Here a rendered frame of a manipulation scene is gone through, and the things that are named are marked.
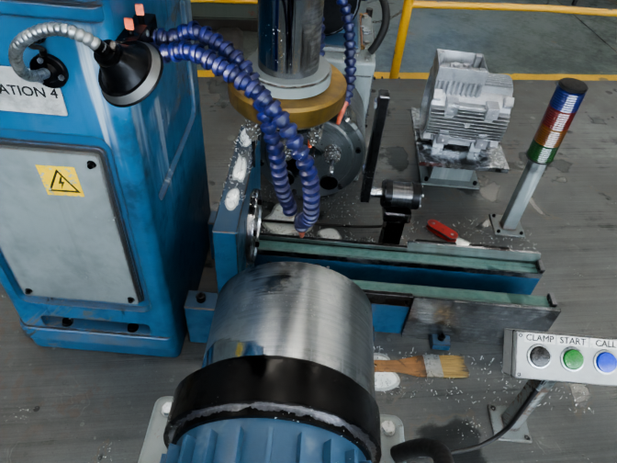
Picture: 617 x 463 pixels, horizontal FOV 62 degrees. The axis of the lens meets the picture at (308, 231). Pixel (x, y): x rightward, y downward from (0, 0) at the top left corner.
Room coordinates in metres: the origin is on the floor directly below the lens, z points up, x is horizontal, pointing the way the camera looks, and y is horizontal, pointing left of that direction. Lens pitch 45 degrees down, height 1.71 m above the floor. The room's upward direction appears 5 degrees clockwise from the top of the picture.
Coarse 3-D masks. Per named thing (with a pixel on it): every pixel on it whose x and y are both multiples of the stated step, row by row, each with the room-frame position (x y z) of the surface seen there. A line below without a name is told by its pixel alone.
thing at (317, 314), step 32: (224, 288) 0.48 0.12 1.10; (256, 288) 0.44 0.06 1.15; (288, 288) 0.44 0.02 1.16; (320, 288) 0.45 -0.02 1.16; (352, 288) 0.47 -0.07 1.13; (224, 320) 0.41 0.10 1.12; (256, 320) 0.39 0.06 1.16; (288, 320) 0.39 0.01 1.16; (320, 320) 0.40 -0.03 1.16; (352, 320) 0.42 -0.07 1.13; (224, 352) 0.35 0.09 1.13; (256, 352) 0.34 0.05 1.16; (288, 352) 0.34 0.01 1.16; (320, 352) 0.35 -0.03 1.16; (352, 352) 0.37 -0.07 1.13
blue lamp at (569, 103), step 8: (560, 88) 1.00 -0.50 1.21; (552, 96) 1.02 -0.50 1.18; (560, 96) 0.99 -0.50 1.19; (568, 96) 0.98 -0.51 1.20; (576, 96) 0.98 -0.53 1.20; (552, 104) 1.00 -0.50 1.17; (560, 104) 0.99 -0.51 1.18; (568, 104) 0.98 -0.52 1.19; (576, 104) 0.98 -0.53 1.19; (568, 112) 0.98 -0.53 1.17
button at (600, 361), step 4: (604, 352) 0.44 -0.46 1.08; (600, 356) 0.44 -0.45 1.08; (604, 356) 0.44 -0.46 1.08; (608, 356) 0.44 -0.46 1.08; (612, 356) 0.44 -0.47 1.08; (596, 360) 0.43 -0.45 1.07; (600, 360) 0.43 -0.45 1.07; (604, 360) 0.43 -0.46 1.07; (608, 360) 0.43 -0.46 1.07; (612, 360) 0.43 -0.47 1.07; (616, 360) 0.43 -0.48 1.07; (600, 364) 0.43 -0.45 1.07; (604, 364) 0.43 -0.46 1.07; (608, 364) 0.43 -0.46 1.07; (612, 364) 0.43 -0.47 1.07; (616, 364) 0.43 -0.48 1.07; (600, 368) 0.42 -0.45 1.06; (604, 368) 0.42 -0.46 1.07; (608, 368) 0.42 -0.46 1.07; (612, 368) 0.42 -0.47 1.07; (608, 372) 0.42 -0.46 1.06
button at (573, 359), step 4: (568, 352) 0.44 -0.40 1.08; (572, 352) 0.44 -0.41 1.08; (576, 352) 0.44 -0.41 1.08; (564, 356) 0.43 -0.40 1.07; (568, 356) 0.43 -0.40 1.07; (572, 356) 0.43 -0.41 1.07; (576, 356) 0.43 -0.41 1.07; (580, 356) 0.43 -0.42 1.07; (564, 360) 0.43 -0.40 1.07; (568, 360) 0.43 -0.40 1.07; (572, 360) 0.43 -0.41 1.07; (576, 360) 0.43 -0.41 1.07; (580, 360) 0.43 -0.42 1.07; (568, 364) 0.42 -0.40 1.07; (572, 364) 0.42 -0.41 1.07; (576, 364) 0.42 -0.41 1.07; (580, 364) 0.43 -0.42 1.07; (572, 368) 0.42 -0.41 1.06; (576, 368) 0.42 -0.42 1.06
